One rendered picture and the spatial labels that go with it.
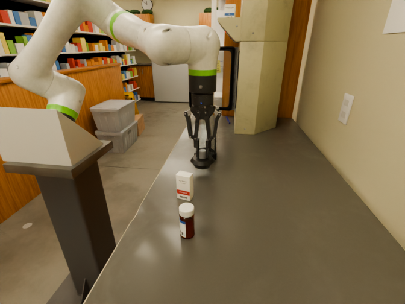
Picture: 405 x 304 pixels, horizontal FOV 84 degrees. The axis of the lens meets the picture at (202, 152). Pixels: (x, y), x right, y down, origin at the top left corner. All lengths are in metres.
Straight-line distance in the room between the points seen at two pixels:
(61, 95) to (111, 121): 2.13
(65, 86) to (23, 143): 0.30
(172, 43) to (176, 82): 5.66
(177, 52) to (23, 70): 0.70
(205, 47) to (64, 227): 1.10
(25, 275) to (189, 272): 1.64
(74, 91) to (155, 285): 0.93
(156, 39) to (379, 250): 0.76
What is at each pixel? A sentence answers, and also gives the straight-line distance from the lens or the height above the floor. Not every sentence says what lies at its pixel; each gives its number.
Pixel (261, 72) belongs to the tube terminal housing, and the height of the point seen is 1.27.
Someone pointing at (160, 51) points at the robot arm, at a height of 1.37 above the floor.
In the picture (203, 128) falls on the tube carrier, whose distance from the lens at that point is 0.90.
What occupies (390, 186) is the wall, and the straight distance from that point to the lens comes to 0.85.
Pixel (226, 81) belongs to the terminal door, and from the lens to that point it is 1.54.
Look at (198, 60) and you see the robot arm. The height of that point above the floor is 1.35.
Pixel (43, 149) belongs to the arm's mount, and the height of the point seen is 1.01.
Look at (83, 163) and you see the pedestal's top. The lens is 1.10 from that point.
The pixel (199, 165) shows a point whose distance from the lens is 0.82.
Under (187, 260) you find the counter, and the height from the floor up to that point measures 0.94.
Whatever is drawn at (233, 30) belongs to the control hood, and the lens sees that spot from 1.22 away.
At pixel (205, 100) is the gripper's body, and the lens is 0.75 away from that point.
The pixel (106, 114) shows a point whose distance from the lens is 3.29.
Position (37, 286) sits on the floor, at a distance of 1.98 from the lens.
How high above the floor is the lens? 1.38
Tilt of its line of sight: 25 degrees down
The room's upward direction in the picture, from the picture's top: straight up
